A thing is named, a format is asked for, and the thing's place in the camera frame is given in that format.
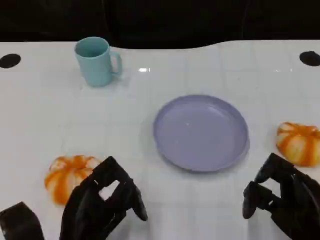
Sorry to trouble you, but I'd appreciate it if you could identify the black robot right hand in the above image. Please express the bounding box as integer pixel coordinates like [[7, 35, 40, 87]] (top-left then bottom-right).
[[242, 152, 320, 240]]

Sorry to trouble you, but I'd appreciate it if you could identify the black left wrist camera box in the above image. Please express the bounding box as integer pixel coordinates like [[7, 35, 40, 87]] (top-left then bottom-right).
[[0, 201, 45, 240]]

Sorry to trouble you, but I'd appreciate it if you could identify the orange and white bread roll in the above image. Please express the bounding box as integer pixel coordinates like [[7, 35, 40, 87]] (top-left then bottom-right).
[[276, 121, 320, 168], [44, 155, 103, 206]]

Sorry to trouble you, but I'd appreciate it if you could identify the pale green mug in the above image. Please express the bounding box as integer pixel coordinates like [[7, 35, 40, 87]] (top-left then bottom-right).
[[74, 36, 123, 88]]

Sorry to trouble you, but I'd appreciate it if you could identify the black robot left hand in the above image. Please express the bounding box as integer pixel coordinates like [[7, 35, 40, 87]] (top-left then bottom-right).
[[59, 156, 148, 240]]

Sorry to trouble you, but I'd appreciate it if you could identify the lilac plate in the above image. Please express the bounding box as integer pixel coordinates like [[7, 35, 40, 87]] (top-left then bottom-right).
[[152, 94, 251, 174]]

